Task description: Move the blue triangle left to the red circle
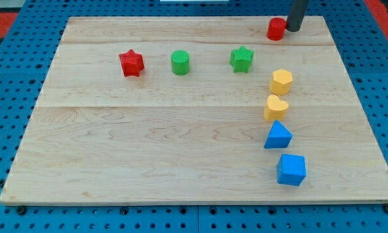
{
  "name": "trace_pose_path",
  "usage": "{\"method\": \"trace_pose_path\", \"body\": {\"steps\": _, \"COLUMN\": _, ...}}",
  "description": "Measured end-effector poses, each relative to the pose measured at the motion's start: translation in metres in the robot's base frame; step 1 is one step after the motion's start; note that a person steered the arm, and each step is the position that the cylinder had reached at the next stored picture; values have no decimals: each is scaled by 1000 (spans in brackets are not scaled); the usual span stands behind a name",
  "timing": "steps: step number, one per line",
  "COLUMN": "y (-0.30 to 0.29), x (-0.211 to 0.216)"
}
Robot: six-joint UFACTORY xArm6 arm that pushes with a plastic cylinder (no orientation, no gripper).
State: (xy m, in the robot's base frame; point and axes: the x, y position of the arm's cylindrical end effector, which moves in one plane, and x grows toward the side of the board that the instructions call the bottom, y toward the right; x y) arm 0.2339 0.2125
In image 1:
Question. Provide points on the green star block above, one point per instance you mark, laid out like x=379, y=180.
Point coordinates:
x=241, y=59

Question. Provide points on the green cylinder block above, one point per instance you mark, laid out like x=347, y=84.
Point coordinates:
x=180, y=61

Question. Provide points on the blue triangle block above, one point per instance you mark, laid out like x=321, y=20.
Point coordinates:
x=278, y=137

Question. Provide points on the red star block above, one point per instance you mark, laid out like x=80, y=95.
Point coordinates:
x=132, y=63

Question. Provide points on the red cylinder block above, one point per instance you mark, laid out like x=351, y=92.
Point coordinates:
x=276, y=28

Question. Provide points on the yellow hexagon block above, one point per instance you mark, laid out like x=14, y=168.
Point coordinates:
x=281, y=82

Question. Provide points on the light wooden board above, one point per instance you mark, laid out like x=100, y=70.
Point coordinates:
x=99, y=138

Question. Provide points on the yellow heart block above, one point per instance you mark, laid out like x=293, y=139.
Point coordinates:
x=275, y=108

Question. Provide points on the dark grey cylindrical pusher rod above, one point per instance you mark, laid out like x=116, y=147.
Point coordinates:
x=296, y=15

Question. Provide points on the blue cube block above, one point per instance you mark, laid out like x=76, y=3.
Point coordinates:
x=291, y=169

